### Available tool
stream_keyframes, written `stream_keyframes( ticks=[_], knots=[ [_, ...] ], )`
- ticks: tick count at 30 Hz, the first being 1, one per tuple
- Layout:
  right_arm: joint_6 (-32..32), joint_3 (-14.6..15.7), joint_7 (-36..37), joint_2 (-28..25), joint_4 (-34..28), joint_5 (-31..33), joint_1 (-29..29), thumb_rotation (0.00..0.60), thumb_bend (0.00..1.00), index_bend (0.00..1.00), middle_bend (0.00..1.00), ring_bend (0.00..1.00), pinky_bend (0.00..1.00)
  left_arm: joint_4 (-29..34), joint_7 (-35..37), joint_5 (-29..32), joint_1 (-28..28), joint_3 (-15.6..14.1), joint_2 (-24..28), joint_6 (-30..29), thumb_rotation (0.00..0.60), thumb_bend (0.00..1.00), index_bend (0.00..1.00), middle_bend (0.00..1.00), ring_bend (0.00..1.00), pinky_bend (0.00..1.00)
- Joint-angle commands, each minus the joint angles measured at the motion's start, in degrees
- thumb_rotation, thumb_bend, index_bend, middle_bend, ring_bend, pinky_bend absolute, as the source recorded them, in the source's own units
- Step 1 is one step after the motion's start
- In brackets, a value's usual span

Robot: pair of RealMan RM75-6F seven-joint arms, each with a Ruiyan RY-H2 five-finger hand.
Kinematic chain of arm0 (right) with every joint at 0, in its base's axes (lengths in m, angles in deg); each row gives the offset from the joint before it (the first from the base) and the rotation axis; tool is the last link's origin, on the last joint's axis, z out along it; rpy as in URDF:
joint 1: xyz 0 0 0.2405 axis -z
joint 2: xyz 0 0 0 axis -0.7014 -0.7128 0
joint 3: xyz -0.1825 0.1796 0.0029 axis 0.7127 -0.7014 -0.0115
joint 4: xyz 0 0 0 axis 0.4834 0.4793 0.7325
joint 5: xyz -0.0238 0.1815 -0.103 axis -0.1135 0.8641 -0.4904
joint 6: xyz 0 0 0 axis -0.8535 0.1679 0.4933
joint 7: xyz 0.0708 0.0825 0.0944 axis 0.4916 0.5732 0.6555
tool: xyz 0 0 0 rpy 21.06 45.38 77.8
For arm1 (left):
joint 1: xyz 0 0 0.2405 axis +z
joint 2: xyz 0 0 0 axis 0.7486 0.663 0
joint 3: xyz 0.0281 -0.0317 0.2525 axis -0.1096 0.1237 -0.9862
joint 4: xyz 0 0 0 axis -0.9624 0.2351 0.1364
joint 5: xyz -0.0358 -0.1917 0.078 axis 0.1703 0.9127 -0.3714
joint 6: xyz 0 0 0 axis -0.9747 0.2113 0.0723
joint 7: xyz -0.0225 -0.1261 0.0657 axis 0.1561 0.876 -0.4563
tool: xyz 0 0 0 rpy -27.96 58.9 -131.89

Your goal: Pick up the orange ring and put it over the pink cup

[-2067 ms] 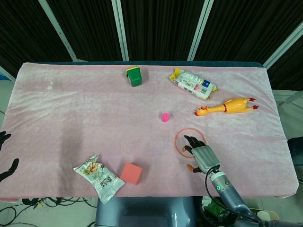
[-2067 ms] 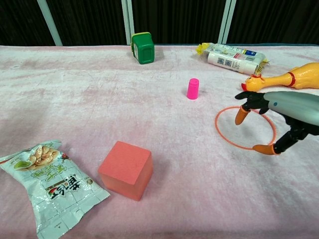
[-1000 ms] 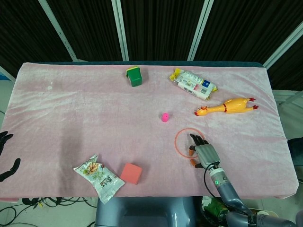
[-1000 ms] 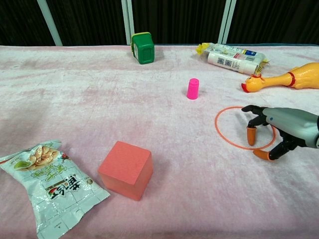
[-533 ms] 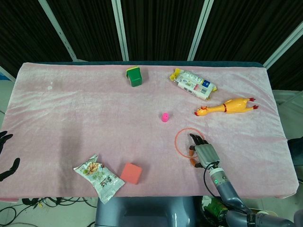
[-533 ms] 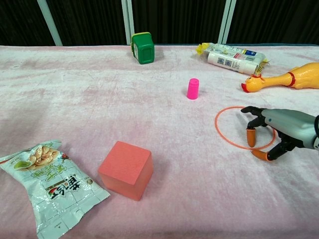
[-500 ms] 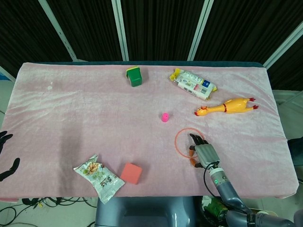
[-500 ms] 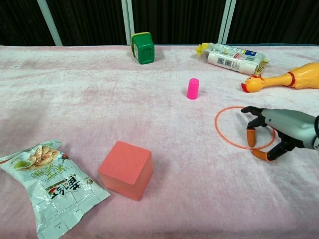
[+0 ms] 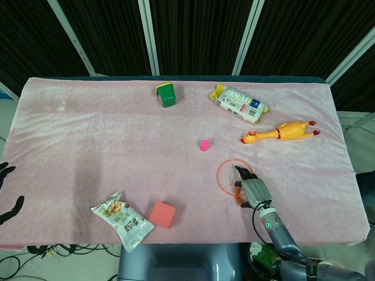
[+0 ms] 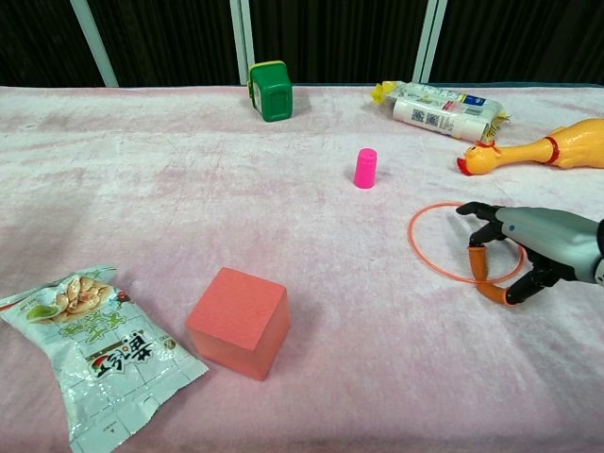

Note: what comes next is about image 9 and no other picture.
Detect green bag in bin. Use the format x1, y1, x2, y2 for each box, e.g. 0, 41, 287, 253
248, 242, 284, 277

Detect grey robot torso base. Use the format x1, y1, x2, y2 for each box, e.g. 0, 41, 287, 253
117, 242, 244, 281

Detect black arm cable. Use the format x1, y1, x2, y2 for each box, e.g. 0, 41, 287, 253
251, 201, 272, 244

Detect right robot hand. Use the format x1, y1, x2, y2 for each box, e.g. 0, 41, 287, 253
233, 165, 273, 210

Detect black floor cables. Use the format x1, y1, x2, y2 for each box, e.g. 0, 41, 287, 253
0, 244, 118, 264

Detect white yellow snack package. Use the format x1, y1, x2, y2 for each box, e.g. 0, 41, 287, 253
209, 84, 270, 124

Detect orange ring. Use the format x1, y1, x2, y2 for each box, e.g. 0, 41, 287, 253
216, 158, 254, 196

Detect yellow rubber chicken toy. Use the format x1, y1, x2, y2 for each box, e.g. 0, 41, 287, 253
240, 119, 321, 145

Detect red square block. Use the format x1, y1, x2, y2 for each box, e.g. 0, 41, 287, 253
148, 200, 177, 229

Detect green yellow sponge block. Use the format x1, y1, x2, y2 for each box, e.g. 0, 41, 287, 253
154, 83, 177, 108

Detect white nut snack bag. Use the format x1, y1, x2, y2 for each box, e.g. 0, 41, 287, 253
90, 190, 155, 253

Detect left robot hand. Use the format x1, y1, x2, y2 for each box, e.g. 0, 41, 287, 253
0, 162, 25, 225

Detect pink table cloth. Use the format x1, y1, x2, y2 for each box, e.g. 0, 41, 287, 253
0, 76, 369, 246

